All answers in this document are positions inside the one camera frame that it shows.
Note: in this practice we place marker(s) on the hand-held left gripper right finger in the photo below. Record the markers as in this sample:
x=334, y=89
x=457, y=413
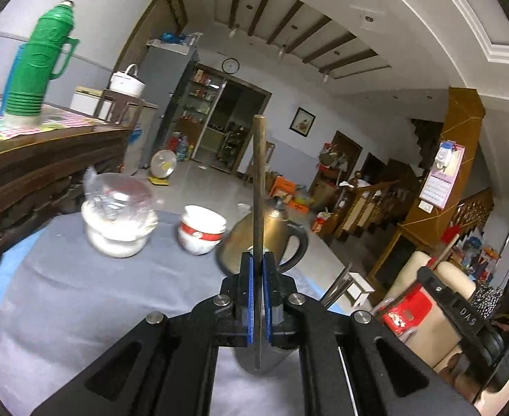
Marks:
x=267, y=299

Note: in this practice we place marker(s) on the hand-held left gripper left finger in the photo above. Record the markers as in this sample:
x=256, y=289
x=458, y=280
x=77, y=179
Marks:
x=248, y=294

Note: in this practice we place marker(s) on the grey metal chopstick holder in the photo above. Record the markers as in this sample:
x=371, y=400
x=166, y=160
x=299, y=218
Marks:
x=280, y=359

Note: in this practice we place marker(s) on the beige sofa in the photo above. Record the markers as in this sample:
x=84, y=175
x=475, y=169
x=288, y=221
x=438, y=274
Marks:
x=436, y=338

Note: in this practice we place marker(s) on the gold electric kettle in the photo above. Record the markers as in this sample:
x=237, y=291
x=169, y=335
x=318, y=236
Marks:
x=241, y=242

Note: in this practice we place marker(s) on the red plastic stool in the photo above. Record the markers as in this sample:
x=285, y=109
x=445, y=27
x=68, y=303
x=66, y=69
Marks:
x=404, y=312

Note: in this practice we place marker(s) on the red banded ceramic bowl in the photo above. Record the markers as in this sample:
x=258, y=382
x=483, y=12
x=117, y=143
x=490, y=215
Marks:
x=198, y=235

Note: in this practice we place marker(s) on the plain white ceramic bowl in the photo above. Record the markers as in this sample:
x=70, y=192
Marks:
x=204, y=216

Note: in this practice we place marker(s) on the small white stool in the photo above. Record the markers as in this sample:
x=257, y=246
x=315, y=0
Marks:
x=360, y=288

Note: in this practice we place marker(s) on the red drink carton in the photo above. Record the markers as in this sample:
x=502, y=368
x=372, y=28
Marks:
x=321, y=222

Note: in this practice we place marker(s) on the orange cardboard box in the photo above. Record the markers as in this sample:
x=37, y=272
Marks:
x=284, y=186

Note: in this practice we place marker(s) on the wooden stair railing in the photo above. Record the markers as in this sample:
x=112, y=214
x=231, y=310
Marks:
x=367, y=208

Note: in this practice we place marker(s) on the high-backed wooden chair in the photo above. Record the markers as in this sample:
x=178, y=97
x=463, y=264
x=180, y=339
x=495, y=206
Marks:
x=267, y=160

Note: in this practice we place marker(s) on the grey towel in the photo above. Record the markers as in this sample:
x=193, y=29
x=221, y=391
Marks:
x=107, y=294

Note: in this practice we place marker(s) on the large blue water bottle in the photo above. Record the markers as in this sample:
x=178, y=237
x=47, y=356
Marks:
x=184, y=149

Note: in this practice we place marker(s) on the clear plastic bag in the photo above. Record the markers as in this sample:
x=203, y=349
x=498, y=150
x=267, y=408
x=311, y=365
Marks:
x=115, y=199

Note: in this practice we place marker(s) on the wooden pillar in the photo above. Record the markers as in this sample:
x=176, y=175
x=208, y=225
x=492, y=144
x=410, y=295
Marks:
x=454, y=138

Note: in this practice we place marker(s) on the glass display cabinet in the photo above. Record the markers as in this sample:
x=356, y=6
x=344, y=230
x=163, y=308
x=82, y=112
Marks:
x=200, y=112

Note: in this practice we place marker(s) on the grey refrigerator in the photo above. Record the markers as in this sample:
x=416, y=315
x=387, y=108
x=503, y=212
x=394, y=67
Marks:
x=167, y=104

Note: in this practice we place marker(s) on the carved dark wooden cabinet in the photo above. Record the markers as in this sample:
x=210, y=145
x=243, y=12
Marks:
x=42, y=173

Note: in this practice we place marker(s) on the blue tablecloth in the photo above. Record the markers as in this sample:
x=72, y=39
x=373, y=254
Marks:
x=7, y=277

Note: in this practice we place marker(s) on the white lidded pot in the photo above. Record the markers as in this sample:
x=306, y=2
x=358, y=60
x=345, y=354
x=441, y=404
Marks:
x=126, y=82

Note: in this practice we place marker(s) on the checked cloth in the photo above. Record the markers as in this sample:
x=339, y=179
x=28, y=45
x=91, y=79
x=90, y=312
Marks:
x=63, y=119

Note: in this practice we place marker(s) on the green thermos flask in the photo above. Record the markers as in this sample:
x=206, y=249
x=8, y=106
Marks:
x=37, y=65

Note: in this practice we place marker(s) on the wall calendar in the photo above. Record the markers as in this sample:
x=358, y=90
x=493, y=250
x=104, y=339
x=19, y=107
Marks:
x=443, y=173

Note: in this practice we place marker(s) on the framed wall picture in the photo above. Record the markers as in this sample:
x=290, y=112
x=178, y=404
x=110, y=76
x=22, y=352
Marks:
x=303, y=122

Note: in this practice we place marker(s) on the brown wooden chair frame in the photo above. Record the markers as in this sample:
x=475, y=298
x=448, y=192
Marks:
x=120, y=108

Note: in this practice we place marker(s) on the round wall clock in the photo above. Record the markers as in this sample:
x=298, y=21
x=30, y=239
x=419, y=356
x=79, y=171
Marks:
x=231, y=65

